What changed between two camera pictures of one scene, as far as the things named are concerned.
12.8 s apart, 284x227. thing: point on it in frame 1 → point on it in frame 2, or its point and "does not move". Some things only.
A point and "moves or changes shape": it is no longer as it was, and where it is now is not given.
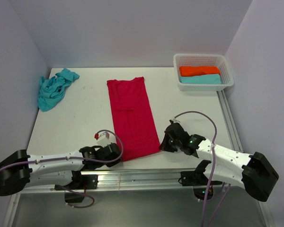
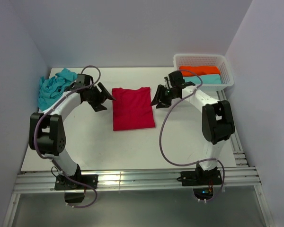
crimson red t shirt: x=134 y=122 moves or changes shape
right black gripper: x=164 y=145 → x=160 y=97
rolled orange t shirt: x=193 y=71 does not move
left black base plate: x=79 y=182 does not move
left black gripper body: x=110 y=164 → x=95 y=98
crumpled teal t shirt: x=52 y=90 does not move
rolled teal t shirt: x=212 y=79 does not move
